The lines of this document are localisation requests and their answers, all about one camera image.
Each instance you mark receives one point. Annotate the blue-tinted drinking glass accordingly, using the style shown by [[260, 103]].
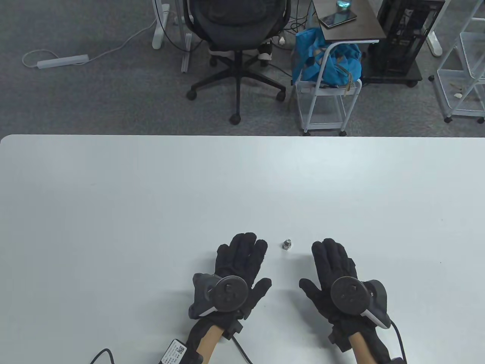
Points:
[[343, 4]]

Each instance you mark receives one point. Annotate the white wall plug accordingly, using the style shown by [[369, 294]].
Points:
[[282, 40]]

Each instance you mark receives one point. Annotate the black box with white label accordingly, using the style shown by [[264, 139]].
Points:
[[174, 352]]

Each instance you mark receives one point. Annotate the black smartphone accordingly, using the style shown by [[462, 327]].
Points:
[[337, 19]]

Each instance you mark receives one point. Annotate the black wheeled stand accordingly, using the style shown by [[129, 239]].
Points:
[[390, 77]]

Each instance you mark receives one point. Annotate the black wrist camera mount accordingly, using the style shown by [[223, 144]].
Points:
[[232, 330], [339, 341]]

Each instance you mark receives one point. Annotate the white desk foot bar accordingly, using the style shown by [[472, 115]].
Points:
[[185, 57]]

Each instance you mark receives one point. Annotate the person's left forearm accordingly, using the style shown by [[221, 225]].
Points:
[[210, 343]]

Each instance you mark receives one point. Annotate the grey hand controller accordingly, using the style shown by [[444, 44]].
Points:
[[350, 295], [227, 294]]

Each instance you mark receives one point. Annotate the white power strip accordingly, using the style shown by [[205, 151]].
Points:
[[62, 61]]

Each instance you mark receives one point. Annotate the silver screw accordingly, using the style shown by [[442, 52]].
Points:
[[288, 240]]

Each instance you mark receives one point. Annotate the blue fabric bag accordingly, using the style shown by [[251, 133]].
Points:
[[308, 60]]

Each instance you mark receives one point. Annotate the person's left hand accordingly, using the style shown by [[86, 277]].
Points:
[[242, 254]]

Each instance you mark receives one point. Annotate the white-framed dark side table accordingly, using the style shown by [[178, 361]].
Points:
[[348, 26]]

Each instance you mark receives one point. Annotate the black computer case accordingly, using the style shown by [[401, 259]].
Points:
[[401, 38]]

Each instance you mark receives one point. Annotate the white mesh shelf trolley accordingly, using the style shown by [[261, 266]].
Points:
[[460, 110]]

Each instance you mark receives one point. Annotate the person's right hand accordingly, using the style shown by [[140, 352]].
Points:
[[331, 261]]

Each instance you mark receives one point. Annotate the black office chair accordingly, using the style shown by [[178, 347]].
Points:
[[235, 15]]

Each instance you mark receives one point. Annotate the person's right forearm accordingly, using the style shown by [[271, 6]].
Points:
[[360, 349]]

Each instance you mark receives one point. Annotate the white desk leg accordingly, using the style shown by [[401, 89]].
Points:
[[158, 38], [435, 43]]

